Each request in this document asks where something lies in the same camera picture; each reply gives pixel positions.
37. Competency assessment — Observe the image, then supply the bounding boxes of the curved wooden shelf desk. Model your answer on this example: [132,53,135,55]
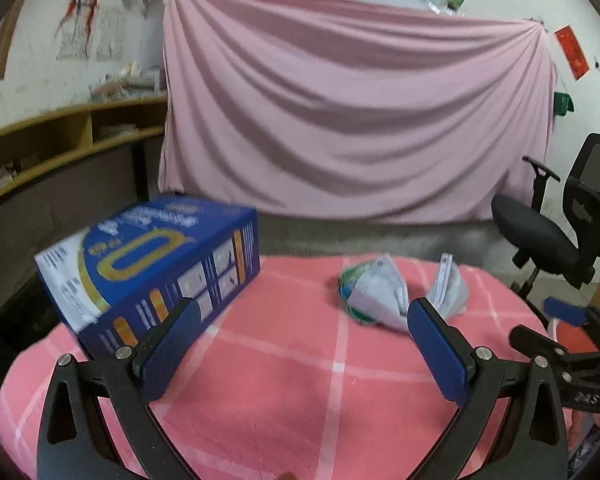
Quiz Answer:
[0,94,170,221]

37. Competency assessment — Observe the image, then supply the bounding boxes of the pink hanging sheet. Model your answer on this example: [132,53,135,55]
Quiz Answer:
[157,0,558,226]

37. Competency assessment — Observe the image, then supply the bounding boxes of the green hanging holder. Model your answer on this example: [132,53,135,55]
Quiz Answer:
[552,91,576,116]

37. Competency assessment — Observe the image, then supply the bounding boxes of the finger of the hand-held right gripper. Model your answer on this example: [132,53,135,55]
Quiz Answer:
[544,297,589,329]
[510,324,572,362]

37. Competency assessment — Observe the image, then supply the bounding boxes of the red wall poster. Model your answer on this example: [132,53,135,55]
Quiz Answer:
[554,25,591,80]

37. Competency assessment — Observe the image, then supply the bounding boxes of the black office chair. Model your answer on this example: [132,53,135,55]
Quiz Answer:
[491,132,600,322]

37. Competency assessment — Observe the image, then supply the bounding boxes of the white wall papers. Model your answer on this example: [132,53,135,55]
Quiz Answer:
[57,7,126,63]

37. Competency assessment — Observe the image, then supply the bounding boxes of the wooden window frame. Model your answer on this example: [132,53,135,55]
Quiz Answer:
[0,0,32,87]

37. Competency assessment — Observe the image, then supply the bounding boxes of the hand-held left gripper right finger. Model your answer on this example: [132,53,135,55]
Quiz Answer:
[406,297,570,480]

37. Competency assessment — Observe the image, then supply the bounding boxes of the blue cardboard box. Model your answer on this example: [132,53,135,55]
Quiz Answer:
[34,199,260,361]

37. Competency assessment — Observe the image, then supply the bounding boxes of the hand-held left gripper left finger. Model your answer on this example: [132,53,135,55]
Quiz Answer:
[36,297,202,480]

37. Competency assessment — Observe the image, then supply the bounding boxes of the pink checked tablecloth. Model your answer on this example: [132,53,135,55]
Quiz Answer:
[0,254,581,480]

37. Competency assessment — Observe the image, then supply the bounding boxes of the flat paper stack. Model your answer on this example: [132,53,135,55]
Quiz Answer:
[97,122,142,139]

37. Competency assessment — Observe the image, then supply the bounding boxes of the stack of newspapers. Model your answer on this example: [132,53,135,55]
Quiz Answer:
[90,60,163,101]

